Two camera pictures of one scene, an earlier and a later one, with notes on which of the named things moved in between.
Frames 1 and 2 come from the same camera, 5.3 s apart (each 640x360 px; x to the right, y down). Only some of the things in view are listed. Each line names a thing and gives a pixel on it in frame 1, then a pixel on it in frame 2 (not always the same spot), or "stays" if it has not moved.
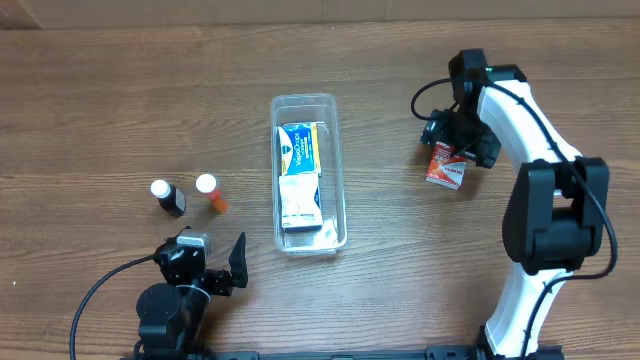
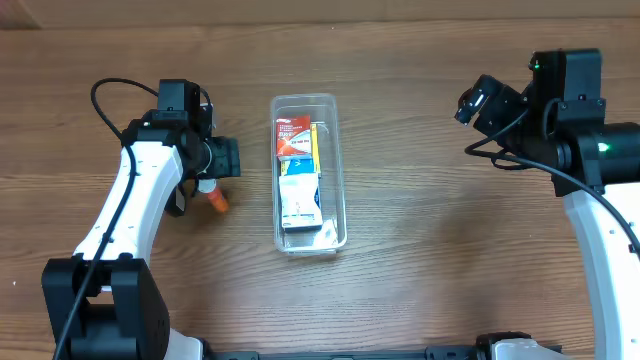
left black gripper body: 220,282 to 179,201
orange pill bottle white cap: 206,183 stays
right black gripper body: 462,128 to 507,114
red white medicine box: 444,167 to 293,136
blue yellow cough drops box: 300,148 stays
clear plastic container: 308,197 stays
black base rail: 444,352 stays
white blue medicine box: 300,202 stays
